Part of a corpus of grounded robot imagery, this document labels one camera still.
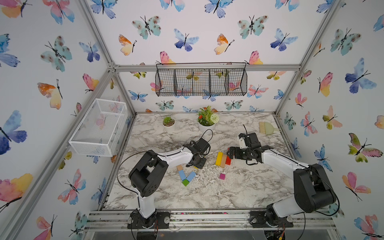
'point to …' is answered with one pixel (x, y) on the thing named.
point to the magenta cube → (222, 176)
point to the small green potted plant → (168, 122)
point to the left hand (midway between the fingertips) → (201, 161)
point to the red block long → (228, 161)
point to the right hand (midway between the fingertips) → (235, 152)
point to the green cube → (185, 182)
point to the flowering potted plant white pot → (207, 119)
